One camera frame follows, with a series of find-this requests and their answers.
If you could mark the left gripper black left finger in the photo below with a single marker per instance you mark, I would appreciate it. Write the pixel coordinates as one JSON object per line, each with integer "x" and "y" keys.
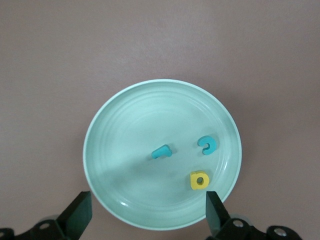
{"x": 75, "y": 220}

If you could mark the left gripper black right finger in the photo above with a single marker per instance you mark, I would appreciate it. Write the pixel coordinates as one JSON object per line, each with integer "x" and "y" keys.
{"x": 218, "y": 220}

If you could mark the yellow foam letter a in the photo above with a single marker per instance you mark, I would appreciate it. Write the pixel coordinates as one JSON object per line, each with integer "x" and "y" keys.
{"x": 193, "y": 183}

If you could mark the teal foam letter c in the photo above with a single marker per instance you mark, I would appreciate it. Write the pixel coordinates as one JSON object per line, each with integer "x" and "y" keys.
{"x": 212, "y": 145}

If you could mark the teal foam letter r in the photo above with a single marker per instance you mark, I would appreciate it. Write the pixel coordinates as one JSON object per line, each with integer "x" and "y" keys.
{"x": 161, "y": 151}

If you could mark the pale green plate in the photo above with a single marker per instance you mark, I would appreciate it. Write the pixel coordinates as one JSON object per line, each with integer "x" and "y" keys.
{"x": 150, "y": 120}

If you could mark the brown table cover sheet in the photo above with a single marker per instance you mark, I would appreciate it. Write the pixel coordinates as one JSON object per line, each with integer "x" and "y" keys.
{"x": 50, "y": 75}

